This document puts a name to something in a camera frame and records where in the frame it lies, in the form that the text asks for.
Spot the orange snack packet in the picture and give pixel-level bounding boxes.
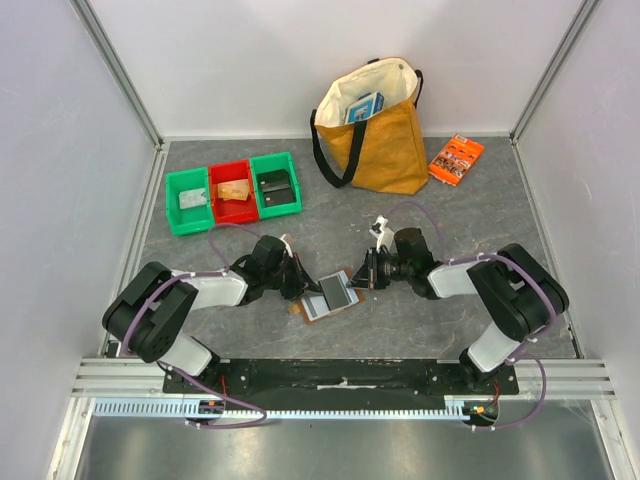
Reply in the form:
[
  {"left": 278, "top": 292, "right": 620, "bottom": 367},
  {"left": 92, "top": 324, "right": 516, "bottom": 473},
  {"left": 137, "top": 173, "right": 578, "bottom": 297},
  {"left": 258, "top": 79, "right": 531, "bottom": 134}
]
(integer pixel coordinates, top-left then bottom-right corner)
[{"left": 428, "top": 134, "right": 485, "bottom": 187}]

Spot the aluminium frame post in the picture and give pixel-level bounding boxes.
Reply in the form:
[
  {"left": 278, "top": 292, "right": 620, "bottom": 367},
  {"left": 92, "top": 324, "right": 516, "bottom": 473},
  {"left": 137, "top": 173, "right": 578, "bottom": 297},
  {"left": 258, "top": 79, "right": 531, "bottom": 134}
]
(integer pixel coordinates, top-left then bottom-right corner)
[
  {"left": 69, "top": 0, "right": 166, "bottom": 149},
  {"left": 508, "top": 0, "right": 604, "bottom": 146}
]

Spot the front aluminium rail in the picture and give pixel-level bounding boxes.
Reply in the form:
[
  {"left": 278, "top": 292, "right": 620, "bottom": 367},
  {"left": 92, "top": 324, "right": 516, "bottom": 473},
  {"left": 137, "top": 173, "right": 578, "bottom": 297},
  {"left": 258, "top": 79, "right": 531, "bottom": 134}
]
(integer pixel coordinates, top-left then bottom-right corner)
[{"left": 71, "top": 358, "right": 616, "bottom": 400}]

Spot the black card stack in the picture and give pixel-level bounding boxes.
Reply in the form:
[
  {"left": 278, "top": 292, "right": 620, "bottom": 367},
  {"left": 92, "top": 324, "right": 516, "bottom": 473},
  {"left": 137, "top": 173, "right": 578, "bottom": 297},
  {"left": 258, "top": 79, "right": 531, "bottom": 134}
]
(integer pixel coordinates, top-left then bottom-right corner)
[{"left": 257, "top": 169, "right": 296, "bottom": 207}]

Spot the green plastic bin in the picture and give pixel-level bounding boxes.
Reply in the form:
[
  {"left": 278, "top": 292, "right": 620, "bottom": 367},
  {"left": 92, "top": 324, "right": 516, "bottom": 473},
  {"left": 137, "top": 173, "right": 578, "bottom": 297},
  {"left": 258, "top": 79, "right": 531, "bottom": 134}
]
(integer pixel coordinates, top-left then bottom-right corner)
[
  {"left": 249, "top": 152, "right": 303, "bottom": 220},
  {"left": 165, "top": 167, "right": 215, "bottom": 236}
]

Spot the right green plastic bin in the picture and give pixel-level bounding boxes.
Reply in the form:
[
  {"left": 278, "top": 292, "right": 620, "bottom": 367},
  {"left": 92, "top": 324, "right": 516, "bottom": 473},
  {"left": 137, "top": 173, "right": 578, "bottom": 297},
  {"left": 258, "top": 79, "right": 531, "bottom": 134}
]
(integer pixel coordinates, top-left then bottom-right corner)
[{"left": 249, "top": 152, "right": 303, "bottom": 220}]

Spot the brown leather card holder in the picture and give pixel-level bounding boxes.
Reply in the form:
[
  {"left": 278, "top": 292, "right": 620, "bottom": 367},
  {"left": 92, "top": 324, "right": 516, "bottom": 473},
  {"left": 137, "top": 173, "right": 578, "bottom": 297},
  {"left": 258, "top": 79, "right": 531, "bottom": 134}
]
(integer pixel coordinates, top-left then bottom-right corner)
[{"left": 288, "top": 268, "right": 364, "bottom": 325}]

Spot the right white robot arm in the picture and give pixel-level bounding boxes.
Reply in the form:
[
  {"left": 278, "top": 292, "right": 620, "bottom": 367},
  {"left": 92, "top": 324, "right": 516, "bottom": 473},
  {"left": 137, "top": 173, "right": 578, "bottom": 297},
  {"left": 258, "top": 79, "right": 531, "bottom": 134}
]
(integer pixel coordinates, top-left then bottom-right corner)
[{"left": 348, "top": 224, "right": 569, "bottom": 394}]

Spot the blue box in bag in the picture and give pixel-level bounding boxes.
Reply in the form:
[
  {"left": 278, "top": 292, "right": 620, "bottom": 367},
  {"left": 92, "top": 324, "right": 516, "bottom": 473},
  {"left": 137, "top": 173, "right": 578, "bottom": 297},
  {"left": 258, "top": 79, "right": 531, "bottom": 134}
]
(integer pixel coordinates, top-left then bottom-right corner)
[{"left": 344, "top": 91, "right": 385, "bottom": 124}]

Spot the mustard tote bag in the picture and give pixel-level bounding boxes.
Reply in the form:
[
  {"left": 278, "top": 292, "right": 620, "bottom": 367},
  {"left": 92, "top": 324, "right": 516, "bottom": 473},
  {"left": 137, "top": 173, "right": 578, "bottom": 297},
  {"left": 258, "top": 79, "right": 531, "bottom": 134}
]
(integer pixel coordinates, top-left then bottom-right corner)
[{"left": 310, "top": 57, "right": 429, "bottom": 195}]

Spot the red plastic bin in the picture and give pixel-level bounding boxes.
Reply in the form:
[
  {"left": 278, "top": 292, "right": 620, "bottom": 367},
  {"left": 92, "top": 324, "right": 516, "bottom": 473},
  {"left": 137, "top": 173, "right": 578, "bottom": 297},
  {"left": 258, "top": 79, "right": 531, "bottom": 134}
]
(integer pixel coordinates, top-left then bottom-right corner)
[{"left": 208, "top": 159, "right": 259, "bottom": 224}]

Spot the left aluminium frame post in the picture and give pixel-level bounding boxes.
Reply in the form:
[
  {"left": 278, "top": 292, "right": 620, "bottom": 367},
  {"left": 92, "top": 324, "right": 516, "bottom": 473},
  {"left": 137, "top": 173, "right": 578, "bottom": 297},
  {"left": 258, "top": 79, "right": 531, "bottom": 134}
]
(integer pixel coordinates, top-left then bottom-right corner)
[{"left": 69, "top": 0, "right": 166, "bottom": 149}]

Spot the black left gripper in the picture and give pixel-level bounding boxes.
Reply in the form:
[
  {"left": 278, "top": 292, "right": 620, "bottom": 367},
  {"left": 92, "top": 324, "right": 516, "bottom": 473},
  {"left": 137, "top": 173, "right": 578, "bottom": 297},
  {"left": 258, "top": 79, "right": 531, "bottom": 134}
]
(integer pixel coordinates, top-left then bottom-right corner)
[{"left": 264, "top": 252, "right": 323, "bottom": 302}]

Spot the grey slotted cable duct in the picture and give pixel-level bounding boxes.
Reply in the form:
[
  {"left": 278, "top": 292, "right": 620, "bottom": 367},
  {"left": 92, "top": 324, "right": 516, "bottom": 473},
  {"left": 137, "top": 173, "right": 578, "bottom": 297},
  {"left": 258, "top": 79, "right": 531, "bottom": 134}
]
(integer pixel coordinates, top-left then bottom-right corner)
[{"left": 93, "top": 397, "right": 470, "bottom": 421}]

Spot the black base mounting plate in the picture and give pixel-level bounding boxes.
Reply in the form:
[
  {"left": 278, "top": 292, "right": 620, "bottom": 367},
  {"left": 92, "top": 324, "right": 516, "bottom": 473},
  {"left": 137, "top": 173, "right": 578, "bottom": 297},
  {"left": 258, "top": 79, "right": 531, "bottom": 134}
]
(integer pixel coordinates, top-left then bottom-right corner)
[{"left": 162, "top": 357, "right": 521, "bottom": 411}]

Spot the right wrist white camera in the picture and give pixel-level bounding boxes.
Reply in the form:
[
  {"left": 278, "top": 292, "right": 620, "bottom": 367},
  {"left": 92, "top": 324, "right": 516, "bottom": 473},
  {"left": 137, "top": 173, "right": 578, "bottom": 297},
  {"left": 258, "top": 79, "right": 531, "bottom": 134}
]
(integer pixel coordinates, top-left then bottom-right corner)
[{"left": 369, "top": 215, "right": 395, "bottom": 253}]

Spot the left green plastic bin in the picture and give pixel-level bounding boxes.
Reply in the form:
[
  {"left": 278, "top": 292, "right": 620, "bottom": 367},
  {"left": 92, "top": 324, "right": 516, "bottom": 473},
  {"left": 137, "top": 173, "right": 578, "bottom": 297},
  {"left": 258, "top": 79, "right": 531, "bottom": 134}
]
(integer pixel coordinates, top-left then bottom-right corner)
[{"left": 165, "top": 167, "right": 215, "bottom": 236}]

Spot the right aluminium frame post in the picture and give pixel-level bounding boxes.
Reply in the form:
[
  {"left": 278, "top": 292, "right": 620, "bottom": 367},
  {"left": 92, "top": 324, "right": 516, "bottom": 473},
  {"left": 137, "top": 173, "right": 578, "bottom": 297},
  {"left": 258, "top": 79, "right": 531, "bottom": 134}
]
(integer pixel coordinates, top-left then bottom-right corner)
[{"left": 508, "top": 0, "right": 604, "bottom": 146}]

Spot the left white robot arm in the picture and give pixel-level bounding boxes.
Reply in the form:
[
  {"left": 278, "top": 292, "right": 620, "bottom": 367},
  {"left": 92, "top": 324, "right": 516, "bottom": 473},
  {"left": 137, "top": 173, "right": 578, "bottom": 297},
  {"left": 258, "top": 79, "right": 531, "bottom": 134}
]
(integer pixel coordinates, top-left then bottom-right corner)
[{"left": 102, "top": 235, "right": 323, "bottom": 393}]

